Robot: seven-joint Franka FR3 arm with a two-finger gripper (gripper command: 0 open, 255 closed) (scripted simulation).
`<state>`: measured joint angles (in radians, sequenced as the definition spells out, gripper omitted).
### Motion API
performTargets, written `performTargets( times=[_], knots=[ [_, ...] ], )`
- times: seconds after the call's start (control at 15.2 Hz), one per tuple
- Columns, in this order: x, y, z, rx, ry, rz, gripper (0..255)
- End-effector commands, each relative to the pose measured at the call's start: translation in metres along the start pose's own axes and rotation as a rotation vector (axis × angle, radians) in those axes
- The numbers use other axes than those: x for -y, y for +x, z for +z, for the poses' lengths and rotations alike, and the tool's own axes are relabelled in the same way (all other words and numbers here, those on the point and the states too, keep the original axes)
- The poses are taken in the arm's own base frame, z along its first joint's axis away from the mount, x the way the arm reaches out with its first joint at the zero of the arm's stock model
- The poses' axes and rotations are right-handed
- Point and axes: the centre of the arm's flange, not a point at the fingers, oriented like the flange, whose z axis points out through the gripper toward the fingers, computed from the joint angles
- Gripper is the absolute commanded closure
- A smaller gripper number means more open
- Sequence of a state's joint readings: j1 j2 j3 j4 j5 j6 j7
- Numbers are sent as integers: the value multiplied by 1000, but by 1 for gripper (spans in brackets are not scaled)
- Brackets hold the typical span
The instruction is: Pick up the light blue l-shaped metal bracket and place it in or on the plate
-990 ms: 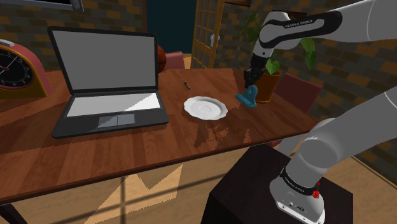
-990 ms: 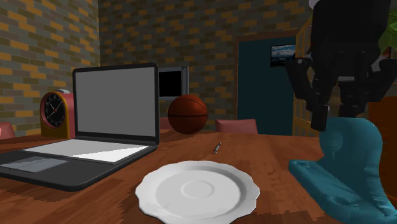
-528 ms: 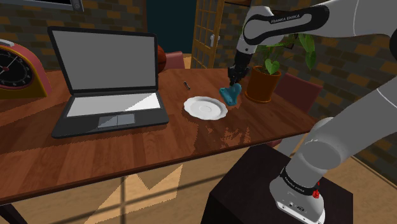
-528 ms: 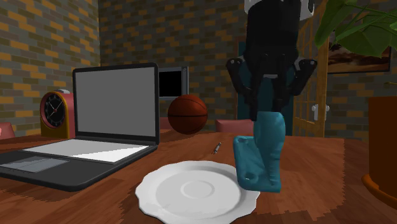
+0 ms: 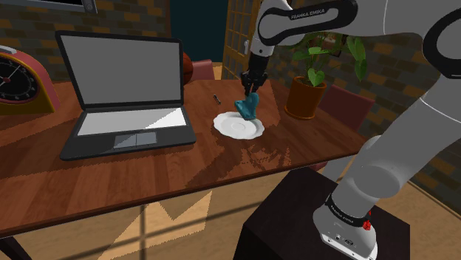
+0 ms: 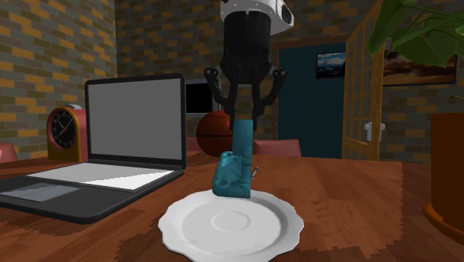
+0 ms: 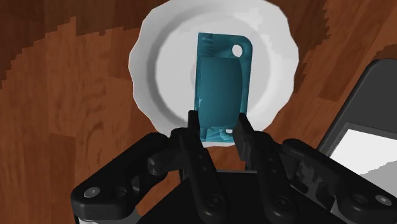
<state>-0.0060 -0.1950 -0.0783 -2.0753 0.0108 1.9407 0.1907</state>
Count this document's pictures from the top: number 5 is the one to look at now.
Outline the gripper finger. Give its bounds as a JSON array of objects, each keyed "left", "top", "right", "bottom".
[
  {"left": 253, "top": 74, "right": 268, "bottom": 95},
  {"left": 240, "top": 71, "right": 254, "bottom": 97}
]

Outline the teal blue heart-shaped object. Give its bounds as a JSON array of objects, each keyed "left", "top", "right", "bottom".
[{"left": 234, "top": 92, "right": 261, "bottom": 122}]

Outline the wooden lattice door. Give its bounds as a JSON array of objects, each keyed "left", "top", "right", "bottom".
[{"left": 221, "top": 0, "right": 262, "bottom": 81}]

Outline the white scalloped plate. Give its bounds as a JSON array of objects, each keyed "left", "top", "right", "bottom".
[{"left": 212, "top": 111, "right": 266, "bottom": 141}]

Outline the green plant in orange pot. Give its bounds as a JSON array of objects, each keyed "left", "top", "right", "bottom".
[{"left": 283, "top": 32, "right": 369, "bottom": 121}]

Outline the dark red chair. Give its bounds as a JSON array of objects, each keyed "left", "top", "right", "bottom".
[
  {"left": 308, "top": 83, "right": 376, "bottom": 172},
  {"left": 189, "top": 58, "right": 216, "bottom": 83}
]

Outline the orange basketball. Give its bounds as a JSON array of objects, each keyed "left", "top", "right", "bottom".
[{"left": 182, "top": 51, "right": 193, "bottom": 86}]

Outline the dark grey open laptop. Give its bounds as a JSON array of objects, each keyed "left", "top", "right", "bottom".
[{"left": 54, "top": 30, "right": 197, "bottom": 162}]

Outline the dark robot stand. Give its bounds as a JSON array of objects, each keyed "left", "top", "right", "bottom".
[{"left": 233, "top": 166, "right": 412, "bottom": 260}]

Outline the brown wooden table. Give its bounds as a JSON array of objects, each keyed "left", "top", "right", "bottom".
[{"left": 0, "top": 78, "right": 369, "bottom": 260}]

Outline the grey framed window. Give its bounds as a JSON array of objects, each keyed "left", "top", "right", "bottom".
[{"left": 0, "top": 0, "right": 99, "bottom": 16}]

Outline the red and yellow clock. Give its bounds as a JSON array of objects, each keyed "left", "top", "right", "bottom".
[{"left": 0, "top": 45, "right": 62, "bottom": 117}]

